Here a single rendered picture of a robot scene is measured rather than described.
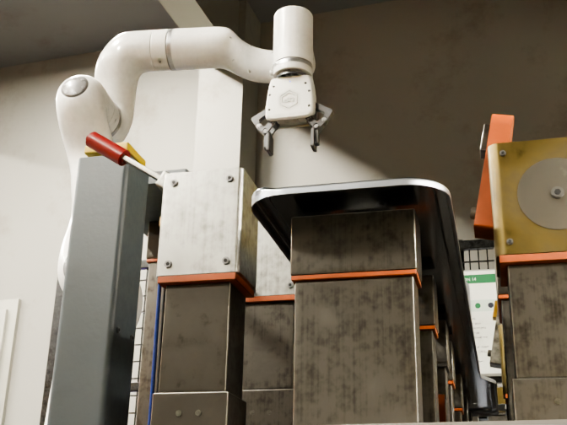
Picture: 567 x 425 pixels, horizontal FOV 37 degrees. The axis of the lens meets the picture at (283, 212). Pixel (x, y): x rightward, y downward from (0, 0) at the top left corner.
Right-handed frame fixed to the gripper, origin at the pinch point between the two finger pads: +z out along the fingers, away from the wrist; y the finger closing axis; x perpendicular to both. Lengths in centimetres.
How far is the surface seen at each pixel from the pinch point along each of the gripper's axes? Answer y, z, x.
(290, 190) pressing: 20, 45, -81
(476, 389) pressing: 32, 45, 27
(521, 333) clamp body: 40, 57, -72
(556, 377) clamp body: 42, 61, -72
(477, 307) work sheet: 32, 10, 91
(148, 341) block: -11, 48, -38
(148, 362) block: -11, 51, -38
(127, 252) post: -5, 43, -60
